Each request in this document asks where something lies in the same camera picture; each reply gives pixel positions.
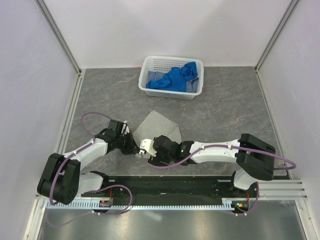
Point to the grey cloth napkin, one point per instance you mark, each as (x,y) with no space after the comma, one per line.
(155,125)

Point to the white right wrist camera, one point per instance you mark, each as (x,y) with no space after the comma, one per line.
(146,148)

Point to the aluminium corner frame post right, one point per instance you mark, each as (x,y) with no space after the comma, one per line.
(276,33)

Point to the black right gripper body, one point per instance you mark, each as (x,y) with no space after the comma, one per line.
(166,159)

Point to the aluminium corner frame post left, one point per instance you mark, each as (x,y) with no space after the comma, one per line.
(58,34)

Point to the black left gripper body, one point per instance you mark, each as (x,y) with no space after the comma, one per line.
(125,143)

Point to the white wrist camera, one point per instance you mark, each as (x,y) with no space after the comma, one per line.
(125,128)
(146,148)

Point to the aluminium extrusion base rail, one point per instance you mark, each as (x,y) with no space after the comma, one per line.
(282,190)

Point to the blue towel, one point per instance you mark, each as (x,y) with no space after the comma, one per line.
(189,69)

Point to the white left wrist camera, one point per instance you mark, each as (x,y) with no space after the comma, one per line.
(125,128)

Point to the white perforated plastic basket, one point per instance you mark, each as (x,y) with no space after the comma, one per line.
(164,64)

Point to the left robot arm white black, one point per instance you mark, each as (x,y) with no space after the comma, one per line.
(61,180)

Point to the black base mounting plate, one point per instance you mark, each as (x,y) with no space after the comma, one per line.
(217,187)

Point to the blue checkered cloth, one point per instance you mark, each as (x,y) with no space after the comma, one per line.
(173,81)

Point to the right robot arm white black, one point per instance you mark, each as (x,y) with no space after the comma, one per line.
(253,156)

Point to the aluminium corner frame post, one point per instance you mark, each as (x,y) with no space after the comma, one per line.
(276,33)
(58,34)

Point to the slotted cable duct rail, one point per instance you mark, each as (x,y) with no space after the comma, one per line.
(163,202)

